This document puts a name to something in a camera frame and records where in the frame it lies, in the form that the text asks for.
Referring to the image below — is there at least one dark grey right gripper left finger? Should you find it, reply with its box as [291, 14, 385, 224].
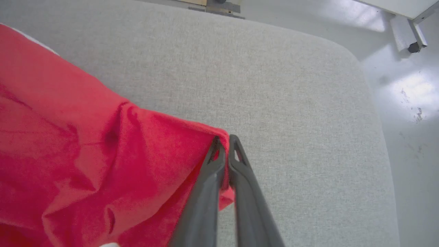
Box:
[168, 136, 227, 247]

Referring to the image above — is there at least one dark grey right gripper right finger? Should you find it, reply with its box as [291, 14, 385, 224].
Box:
[228, 134, 286, 247]

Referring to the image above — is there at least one red garment with white trim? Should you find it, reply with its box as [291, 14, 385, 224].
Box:
[0, 23, 236, 247]

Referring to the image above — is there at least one grey fabric cushion surface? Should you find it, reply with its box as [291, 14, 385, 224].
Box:
[0, 0, 401, 247]

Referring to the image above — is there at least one white furniture leg with caster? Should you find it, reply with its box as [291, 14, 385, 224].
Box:
[353, 0, 439, 52]

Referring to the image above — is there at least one grey metal base plate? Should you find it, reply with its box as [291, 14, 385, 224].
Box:
[188, 0, 246, 20]

